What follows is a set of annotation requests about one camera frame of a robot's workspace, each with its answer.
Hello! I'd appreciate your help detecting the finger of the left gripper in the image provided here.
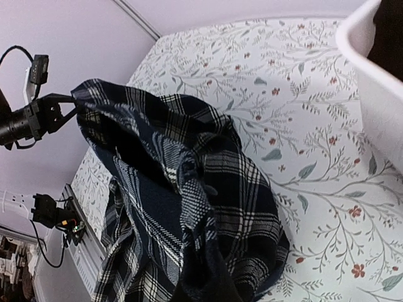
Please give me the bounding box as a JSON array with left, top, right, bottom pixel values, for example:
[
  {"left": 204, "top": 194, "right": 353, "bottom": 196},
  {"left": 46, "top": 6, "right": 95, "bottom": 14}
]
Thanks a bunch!
[
  {"left": 50, "top": 107, "right": 79, "bottom": 133},
  {"left": 47, "top": 93, "right": 76, "bottom": 104}
]

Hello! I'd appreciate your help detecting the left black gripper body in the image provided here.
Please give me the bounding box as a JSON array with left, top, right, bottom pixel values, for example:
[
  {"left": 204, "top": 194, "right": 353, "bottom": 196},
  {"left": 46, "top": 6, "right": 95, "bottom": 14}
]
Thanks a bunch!
[{"left": 22, "top": 96, "right": 63, "bottom": 141}]

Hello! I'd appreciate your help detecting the black white plaid skirt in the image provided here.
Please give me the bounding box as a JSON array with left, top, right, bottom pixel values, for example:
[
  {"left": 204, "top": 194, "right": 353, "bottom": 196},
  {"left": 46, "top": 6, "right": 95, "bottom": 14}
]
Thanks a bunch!
[{"left": 72, "top": 79, "right": 290, "bottom": 301}]

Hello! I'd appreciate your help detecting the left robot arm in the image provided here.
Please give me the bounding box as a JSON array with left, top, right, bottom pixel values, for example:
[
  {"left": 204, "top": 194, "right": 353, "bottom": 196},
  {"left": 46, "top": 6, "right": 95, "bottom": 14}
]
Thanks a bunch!
[{"left": 1, "top": 93, "right": 81, "bottom": 150}]

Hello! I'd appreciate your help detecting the white plastic laundry bin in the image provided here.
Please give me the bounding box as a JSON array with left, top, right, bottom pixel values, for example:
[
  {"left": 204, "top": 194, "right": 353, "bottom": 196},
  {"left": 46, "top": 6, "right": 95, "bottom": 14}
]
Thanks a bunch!
[{"left": 336, "top": 1, "right": 402, "bottom": 172}]

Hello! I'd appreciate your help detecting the floral patterned table mat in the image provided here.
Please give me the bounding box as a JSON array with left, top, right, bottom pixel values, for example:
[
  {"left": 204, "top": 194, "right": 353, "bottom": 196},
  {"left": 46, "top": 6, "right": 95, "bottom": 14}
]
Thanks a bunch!
[{"left": 72, "top": 19, "right": 402, "bottom": 301}]

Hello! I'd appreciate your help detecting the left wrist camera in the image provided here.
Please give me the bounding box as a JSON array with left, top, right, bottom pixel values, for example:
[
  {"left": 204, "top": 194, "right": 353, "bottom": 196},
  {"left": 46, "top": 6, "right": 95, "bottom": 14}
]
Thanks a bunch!
[{"left": 23, "top": 55, "right": 49, "bottom": 104}]

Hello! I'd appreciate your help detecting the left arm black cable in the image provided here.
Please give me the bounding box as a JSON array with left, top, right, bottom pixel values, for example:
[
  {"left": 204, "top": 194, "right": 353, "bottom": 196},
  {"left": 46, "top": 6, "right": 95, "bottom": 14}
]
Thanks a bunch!
[{"left": 0, "top": 45, "right": 35, "bottom": 69}]

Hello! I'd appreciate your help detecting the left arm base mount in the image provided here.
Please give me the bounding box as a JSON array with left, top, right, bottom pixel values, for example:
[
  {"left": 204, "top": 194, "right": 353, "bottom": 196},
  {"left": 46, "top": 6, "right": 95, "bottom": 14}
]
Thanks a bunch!
[{"left": 31, "top": 194, "right": 86, "bottom": 246}]

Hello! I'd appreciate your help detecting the left aluminium frame post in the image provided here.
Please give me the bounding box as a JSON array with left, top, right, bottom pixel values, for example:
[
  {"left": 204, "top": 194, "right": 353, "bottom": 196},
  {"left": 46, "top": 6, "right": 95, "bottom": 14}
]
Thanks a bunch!
[{"left": 112, "top": 0, "right": 161, "bottom": 42}]

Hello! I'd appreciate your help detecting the aluminium front rail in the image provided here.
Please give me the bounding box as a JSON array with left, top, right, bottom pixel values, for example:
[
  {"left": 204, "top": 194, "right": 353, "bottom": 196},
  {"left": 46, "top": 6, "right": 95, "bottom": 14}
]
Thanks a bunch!
[{"left": 62, "top": 184, "right": 105, "bottom": 296}]

